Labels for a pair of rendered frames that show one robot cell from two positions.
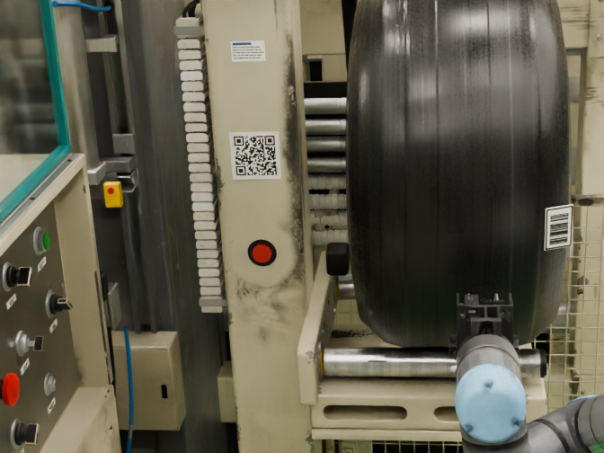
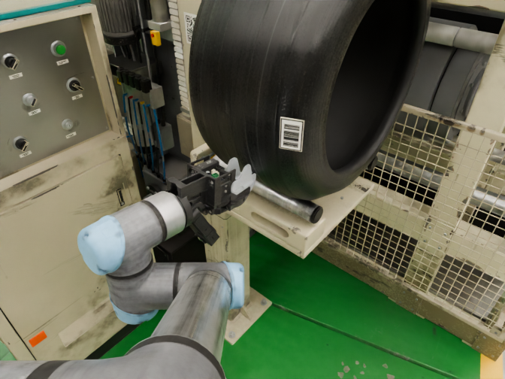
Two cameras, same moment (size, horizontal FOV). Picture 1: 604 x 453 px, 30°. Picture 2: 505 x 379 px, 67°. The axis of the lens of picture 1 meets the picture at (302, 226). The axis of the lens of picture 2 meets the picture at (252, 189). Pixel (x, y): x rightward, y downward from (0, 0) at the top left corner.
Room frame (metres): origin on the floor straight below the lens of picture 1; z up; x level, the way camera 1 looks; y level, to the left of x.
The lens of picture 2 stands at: (0.88, -0.59, 1.51)
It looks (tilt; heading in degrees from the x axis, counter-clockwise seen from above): 39 degrees down; 33
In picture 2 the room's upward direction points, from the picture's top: straight up
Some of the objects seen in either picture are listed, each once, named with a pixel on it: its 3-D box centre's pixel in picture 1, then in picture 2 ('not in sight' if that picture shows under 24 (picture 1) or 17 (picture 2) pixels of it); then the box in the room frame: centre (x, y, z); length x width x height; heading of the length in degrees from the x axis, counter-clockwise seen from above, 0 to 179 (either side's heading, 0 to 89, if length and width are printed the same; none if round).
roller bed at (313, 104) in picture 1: (315, 164); not in sight; (2.08, -0.03, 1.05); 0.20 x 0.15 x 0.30; 82
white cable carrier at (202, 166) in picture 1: (206, 167); (184, 32); (1.67, 0.14, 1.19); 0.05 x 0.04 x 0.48; 172
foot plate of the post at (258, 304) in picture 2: not in sight; (231, 304); (1.69, 0.06, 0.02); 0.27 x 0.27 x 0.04; 82
